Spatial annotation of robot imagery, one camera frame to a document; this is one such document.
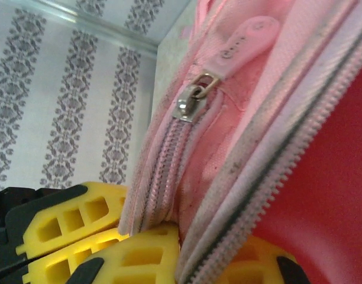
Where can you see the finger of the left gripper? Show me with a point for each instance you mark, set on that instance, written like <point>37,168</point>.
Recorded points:
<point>89,242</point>
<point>80,195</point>

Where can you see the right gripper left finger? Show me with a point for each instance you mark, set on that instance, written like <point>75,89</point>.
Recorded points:
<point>139,245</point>

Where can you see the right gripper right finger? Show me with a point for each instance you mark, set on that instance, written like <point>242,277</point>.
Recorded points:
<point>258,260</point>

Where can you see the pink school backpack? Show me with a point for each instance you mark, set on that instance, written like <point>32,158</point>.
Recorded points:
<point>258,88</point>

